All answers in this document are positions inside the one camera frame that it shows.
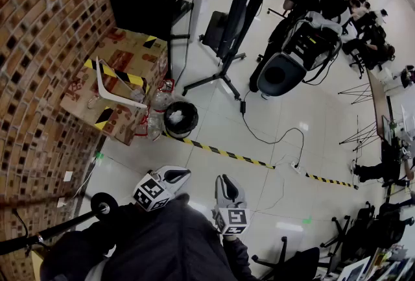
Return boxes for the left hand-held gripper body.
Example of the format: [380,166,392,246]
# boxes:
[132,169,178,212]

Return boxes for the black wheeled display stand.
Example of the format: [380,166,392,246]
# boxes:
[182,0,289,101]

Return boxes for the black cabinet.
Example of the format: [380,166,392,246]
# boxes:
[109,0,199,43]

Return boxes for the black office chair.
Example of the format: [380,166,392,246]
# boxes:
[248,16,309,99]
[372,197,415,250]
[320,201,379,269]
[251,236,330,281]

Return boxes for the black metal coat rack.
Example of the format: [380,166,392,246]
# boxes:
[0,191,119,258]

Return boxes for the grey black backpack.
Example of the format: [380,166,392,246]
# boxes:
[281,11,343,84]

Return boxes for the white cabinet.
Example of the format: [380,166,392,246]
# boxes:
[178,0,217,43]

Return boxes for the person's right forearm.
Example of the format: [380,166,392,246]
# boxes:
[222,233,260,281]

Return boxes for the person's dark jacket torso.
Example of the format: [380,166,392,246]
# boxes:
[40,193,235,281]

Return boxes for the black floor cable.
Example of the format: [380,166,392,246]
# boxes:
[239,90,305,167]

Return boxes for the clear plastic bottle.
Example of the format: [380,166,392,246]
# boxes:
[151,78,176,112]
[135,110,163,141]

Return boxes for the white hanger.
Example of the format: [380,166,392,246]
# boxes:
[86,58,148,110]

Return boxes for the black trash bin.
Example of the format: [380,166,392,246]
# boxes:
[163,101,199,140]

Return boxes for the printed cardboard box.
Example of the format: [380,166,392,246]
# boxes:
[60,26,169,147]

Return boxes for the yellow cardboard box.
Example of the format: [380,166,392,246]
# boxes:
[30,247,50,281]

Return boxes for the stack of printed pictures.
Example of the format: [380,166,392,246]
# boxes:
[337,249,415,281]

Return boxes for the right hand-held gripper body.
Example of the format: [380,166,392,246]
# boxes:
[212,199,251,236]

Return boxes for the black rectangular box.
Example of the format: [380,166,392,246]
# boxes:
[200,10,230,51]

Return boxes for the wooden desk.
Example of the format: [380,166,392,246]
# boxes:
[366,67,415,177]

